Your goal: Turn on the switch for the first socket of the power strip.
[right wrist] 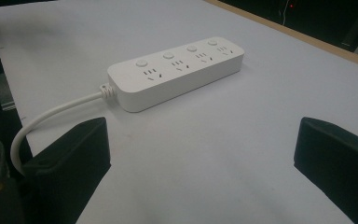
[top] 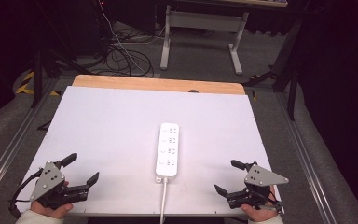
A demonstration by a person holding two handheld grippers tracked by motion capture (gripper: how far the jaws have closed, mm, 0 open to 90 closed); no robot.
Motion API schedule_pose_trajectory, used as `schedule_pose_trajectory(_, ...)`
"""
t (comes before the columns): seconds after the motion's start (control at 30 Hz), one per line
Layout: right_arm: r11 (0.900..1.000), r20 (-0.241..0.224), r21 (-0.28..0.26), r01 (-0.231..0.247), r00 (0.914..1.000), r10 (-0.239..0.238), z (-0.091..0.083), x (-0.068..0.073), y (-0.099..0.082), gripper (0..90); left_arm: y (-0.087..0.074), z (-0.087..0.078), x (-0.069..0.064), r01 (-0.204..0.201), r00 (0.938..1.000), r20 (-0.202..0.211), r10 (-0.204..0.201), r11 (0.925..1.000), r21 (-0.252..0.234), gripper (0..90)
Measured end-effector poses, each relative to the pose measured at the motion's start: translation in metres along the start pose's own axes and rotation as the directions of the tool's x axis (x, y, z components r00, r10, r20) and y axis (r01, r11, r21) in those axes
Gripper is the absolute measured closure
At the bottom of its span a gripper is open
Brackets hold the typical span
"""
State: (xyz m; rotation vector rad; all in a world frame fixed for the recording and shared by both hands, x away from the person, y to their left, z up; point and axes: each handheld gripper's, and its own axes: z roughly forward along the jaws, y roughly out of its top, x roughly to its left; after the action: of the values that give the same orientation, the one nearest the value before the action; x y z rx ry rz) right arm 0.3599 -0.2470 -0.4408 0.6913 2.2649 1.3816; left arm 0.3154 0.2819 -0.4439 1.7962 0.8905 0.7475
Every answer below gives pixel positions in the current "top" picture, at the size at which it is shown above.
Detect black floor cables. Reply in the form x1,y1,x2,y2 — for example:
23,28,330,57
104,29,155,78

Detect white power strip cable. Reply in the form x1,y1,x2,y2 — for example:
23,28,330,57
158,176,169,224

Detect black tripod stand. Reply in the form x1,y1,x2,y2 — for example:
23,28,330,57
31,0,91,109

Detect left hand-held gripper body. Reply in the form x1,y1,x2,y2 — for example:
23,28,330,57
29,160,90,210

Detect black metal stand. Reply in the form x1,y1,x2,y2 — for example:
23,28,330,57
241,17,304,121

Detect thin white floor cable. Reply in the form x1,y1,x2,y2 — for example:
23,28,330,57
99,0,166,77

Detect white power strip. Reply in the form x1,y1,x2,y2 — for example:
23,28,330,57
155,122,181,185

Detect person's left hand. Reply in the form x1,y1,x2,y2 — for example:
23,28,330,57
30,181,75,219

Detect yellow black hazard tape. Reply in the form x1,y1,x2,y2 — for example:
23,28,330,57
14,70,61,97

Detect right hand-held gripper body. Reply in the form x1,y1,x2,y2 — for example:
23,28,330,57
226,163,290,215

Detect white board sheet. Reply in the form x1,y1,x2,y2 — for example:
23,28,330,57
16,85,282,217

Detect white metal desk frame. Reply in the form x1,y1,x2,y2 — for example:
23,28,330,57
159,4,250,76

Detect wooden desk top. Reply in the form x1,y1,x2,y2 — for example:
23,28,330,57
72,74,246,96

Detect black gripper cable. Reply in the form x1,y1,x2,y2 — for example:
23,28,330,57
8,168,45,219

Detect aluminium floor rail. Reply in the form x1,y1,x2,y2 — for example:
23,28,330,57
0,77,61,202
275,92,335,224

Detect person's right hand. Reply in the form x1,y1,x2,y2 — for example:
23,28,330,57
240,186,280,223

